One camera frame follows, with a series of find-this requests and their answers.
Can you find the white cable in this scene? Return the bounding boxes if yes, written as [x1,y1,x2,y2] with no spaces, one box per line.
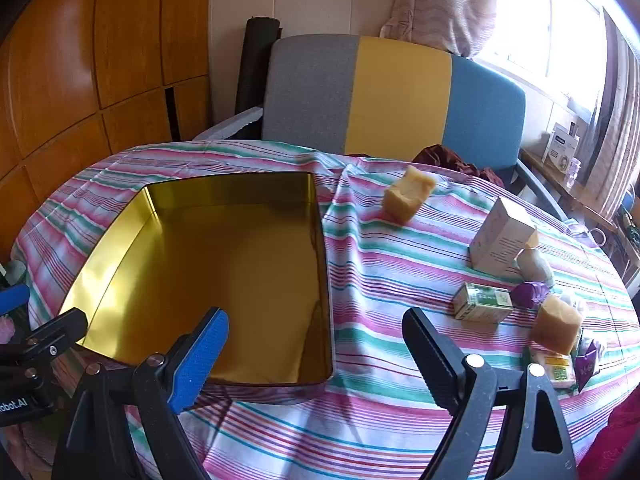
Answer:
[567,224,608,247]

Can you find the white plastic-wrapped bun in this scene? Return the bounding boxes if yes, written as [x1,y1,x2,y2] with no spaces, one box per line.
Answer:
[559,292,590,313]
[515,247,555,286]

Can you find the white carton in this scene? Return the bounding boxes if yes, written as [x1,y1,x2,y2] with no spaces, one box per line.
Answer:
[468,196,537,277]

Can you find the window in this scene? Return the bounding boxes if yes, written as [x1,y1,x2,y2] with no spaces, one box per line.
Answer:
[480,0,616,106]

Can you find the black rolled mat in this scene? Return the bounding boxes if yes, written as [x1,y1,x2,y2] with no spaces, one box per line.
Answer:
[235,16,282,116]

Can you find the grey yellow blue armchair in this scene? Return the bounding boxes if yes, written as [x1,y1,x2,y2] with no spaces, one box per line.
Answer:
[192,34,568,221]

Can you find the purple snack packet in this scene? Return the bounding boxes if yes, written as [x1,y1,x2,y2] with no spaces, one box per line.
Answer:
[512,281,551,309]
[575,337,601,392]

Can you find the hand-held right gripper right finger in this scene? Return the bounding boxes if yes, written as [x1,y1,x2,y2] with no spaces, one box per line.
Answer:
[401,306,578,480]

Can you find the white blue product box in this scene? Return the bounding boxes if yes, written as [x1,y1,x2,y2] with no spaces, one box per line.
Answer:
[542,121,581,171]

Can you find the gold tin box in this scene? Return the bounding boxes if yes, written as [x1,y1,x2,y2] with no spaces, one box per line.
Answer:
[59,171,335,387]

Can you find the wooden side table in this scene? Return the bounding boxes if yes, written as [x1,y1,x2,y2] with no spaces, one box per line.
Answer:
[520,147,618,233]

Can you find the small green box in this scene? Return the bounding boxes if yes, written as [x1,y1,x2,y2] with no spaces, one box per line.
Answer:
[452,282,514,323]

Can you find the pink patterned curtain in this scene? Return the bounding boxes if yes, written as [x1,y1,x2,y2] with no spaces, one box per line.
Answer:
[377,0,498,58]

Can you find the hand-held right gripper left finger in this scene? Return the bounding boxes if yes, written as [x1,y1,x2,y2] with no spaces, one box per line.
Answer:
[52,306,231,480]

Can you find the dark red cloth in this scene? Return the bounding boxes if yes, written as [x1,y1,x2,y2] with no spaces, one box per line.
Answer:
[412,144,506,186]

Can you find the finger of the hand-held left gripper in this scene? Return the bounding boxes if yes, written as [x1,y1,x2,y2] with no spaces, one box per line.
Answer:
[0,284,31,313]
[0,308,90,363]

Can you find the striped beige curtain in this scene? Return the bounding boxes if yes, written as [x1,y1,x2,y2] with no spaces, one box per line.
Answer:
[582,10,640,221]

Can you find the wooden wardrobe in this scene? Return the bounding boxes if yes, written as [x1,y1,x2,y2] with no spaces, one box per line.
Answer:
[0,0,213,256]

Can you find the yellow green packet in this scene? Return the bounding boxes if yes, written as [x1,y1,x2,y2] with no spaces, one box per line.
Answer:
[530,350,575,389]

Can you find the striped tablecloth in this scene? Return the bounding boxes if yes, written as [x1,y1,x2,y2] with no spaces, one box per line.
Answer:
[11,140,640,480]

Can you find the green bag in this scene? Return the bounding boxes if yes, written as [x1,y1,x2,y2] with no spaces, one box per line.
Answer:
[0,259,27,291]

